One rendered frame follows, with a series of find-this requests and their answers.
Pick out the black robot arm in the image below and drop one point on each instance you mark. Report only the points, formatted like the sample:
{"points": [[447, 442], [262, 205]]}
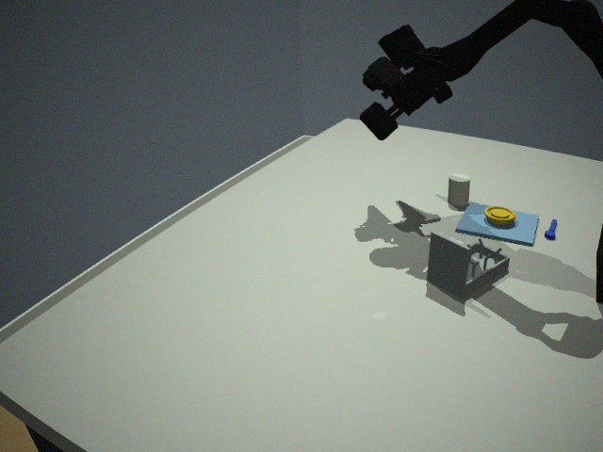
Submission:
{"points": [[434, 66]]}

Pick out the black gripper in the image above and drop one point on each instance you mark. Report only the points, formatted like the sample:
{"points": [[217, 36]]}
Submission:
{"points": [[380, 121]]}

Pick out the yellow plate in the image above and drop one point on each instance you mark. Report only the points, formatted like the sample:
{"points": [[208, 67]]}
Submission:
{"points": [[499, 214]]}

